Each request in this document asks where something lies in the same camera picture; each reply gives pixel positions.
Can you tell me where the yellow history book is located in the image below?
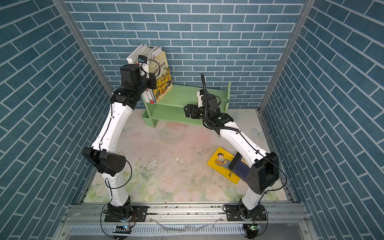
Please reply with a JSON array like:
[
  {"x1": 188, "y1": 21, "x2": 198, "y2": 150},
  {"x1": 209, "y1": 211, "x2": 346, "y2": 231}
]
[{"x1": 149, "y1": 51, "x2": 173, "y2": 103}]

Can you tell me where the green nature encyclopedia book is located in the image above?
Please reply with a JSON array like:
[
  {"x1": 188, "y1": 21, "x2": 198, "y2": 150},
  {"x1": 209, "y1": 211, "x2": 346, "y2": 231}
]
[{"x1": 143, "y1": 44, "x2": 163, "y2": 104}]

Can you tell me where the white paperback book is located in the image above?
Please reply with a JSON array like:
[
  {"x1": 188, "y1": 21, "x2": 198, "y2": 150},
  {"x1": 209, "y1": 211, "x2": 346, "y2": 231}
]
[{"x1": 127, "y1": 44, "x2": 148, "y2": 64}]

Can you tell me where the dark blue book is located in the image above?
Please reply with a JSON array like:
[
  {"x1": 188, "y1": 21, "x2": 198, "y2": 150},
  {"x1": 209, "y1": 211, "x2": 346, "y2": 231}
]
[{"x1": 227, "y1": 152, "x2": 251, "y2": 182}]

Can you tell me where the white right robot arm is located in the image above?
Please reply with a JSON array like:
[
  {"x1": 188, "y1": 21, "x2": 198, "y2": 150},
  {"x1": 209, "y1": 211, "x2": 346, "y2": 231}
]
[{"x1": 184, "y1": 104, "x2": 281, "y2": 220}]

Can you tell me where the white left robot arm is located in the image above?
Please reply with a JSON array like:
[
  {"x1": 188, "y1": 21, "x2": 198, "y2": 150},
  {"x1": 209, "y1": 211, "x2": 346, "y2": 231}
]
[{"x1": 82, "y1": 64, "x2": 157, "y2": 222}]

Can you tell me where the green metal bookshelf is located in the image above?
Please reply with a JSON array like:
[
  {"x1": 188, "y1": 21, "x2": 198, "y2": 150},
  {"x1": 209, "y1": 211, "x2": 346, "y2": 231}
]
[{"x1": 140, "y1": 80, "x2": 235, "y2": 128}]

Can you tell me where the green plastic side bin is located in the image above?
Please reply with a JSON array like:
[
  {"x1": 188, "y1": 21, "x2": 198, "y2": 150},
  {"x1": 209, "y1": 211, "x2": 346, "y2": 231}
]
[{"x1": 142, "y1": 110, "x2": 156, "y2": 128}]

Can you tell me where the yellow cartoon cover book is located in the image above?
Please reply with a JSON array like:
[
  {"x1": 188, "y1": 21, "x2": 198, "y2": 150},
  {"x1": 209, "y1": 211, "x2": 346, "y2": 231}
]
[{"x1": 207, "y1": 147, "x2": 243, "y2": 184}]

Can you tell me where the black corrugated cable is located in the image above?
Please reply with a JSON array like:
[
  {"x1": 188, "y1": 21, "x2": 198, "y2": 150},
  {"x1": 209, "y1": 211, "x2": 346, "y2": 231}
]
[{"x1": 200, "y1": 72, "x2": 241, "y2": 134}]

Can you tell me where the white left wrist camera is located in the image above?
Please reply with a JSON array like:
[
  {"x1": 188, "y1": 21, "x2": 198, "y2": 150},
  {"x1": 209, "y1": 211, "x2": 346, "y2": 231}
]
[{"x1": 138, "y1": 55, "x2": 149, "y2": 74}]

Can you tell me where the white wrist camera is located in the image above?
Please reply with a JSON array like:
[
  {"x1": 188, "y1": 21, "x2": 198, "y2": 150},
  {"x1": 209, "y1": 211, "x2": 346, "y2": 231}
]
[
  {"x1": 197, "y1": 89, "x2": 206, "y2": 108},
  {"x1": 138, "y1": 55, "x2": 149, "y2": 74}
]

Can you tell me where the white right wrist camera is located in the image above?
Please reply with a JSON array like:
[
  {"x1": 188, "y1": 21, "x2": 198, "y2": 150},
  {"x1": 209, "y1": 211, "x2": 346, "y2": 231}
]
[{"x1": 197, "y1": 89, "x2": 206, "y2": 108}]

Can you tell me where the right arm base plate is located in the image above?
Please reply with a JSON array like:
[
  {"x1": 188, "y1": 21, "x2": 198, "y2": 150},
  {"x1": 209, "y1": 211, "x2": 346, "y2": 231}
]
[{"x1": 222, "y1": 205, "x2": 267, "y2": 222}]

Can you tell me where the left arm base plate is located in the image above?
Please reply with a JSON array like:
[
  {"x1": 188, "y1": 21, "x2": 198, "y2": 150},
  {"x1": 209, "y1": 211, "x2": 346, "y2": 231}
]
[{"x1": 103, "y1": 206, "x2": 148, "y2": 223}]

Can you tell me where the left aluminium corner post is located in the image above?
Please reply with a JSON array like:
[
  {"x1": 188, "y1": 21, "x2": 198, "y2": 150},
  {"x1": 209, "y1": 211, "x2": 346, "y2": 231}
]
[{"x1": 52, "y1": 0, "x2": 113, "y2": 97}]

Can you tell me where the aluminium corner post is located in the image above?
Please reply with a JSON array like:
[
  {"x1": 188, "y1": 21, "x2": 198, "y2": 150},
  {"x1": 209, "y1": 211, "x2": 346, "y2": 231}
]
[
  {"x1": 52, "y1": 0, "x2": 113, "y2": 97},
  {"x1": 258, "y1": 0, "x2": 316, "y2": 113}
]

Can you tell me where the right aluminium corner post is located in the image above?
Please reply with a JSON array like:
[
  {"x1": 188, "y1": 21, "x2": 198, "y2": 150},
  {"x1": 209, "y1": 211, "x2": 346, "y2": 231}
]
[{"x1": 258, "y1": 0, "x2": 316, "y2": 113}]

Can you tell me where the aluminium front rail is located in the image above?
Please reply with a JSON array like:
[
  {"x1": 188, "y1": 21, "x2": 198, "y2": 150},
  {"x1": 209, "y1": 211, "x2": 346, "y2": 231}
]
[{"x1": 54, "y1": 201, "x2": 316, "y2": 240}]

